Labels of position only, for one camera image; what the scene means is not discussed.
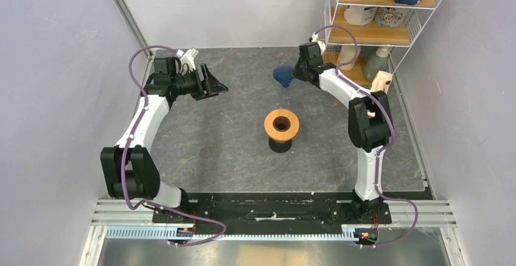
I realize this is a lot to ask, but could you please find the white bottle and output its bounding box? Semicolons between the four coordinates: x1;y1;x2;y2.
337;45;361;71

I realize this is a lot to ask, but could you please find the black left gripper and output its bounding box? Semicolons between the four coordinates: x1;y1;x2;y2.
171;63;228;101

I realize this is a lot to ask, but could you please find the blue coffee filter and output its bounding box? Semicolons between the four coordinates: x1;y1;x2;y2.
273;65;294;88

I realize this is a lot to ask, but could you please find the white jar with label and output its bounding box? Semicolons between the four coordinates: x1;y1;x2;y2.
344;5;377;26

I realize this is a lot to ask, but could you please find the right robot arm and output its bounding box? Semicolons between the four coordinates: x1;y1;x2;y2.
293;41;394;223

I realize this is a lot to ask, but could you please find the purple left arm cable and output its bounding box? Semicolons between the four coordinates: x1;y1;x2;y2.
120;45;226;248

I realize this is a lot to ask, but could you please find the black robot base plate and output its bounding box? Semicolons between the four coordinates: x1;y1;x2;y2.
114;191;434;237

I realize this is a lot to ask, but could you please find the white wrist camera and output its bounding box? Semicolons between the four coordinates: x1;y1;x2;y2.
309;32;326;55
176;48;198;72

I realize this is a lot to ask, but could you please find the white wire shelf rack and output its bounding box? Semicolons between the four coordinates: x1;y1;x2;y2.
319;0;442;72

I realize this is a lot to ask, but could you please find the orange coffee dripper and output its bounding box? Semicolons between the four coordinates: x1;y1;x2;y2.
264;109;300;153

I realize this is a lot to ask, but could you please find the wooden holder block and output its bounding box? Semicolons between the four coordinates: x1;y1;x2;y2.
370;71;393;94

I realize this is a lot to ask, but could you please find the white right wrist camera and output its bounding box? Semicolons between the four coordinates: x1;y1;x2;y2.
309;32;326;55

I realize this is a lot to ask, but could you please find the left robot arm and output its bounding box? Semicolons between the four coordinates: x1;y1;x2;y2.
100;57;229;223

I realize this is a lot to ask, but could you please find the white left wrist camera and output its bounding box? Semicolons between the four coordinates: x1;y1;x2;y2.
176;48;198;72

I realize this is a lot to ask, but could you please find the green spray bottle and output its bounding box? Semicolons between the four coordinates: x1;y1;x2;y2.
363;46;392;82

